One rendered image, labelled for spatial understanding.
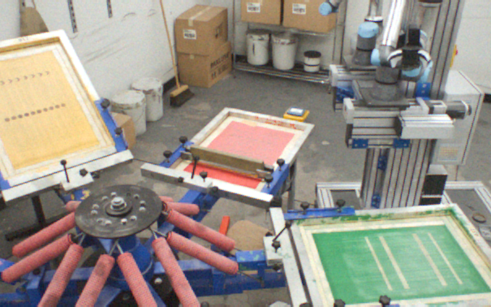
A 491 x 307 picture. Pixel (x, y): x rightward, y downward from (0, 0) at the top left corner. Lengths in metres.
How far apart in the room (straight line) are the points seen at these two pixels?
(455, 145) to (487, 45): 2.84
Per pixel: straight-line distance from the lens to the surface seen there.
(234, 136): 2.85
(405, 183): 3.23
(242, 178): 2.49
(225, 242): 1.93
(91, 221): 1.74
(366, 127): 2.73
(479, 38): 5.83
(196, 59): 5.76
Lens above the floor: 2.36
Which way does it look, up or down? 32 degrees down
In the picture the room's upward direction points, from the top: straight up
